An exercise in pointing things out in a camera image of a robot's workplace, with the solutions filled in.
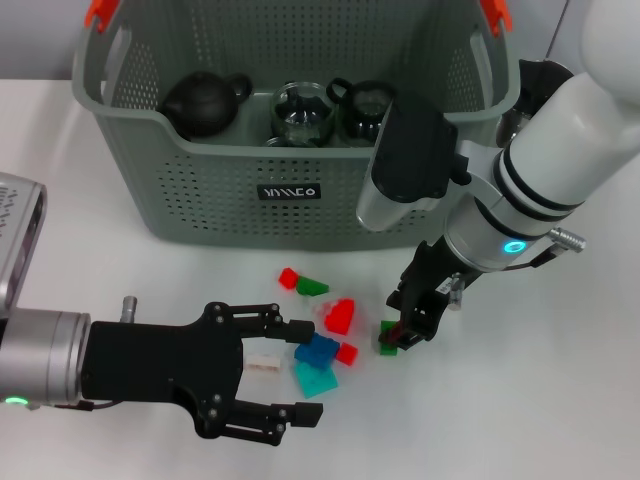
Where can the glass cup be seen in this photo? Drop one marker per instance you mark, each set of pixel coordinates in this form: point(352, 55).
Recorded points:
point(275, 142)

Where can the teal building block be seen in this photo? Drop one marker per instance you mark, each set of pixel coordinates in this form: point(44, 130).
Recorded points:
point(315, 381)

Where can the grey-green perforated storage basket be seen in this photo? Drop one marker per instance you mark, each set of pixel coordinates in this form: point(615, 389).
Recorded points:
point(200, 200)

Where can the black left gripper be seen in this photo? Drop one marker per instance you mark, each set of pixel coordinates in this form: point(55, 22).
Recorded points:
point(150, 360)

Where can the green building block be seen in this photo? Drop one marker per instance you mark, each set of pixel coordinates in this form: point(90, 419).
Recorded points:
point(312, 286)
point(386, 350)

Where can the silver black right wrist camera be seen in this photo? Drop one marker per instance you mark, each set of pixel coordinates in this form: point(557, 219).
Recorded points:
point(410, 155)

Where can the blue building block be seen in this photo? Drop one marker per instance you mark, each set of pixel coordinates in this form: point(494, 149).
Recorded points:
point(315, 351)

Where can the black ceramic teapot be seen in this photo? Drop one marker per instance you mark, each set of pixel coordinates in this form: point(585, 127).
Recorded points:
point(200, 105)

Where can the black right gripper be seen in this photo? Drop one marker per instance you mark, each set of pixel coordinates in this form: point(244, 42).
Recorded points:
point(430, 280)

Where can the large red building block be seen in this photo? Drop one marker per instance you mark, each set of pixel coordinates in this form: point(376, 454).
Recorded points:
point(341, 317)

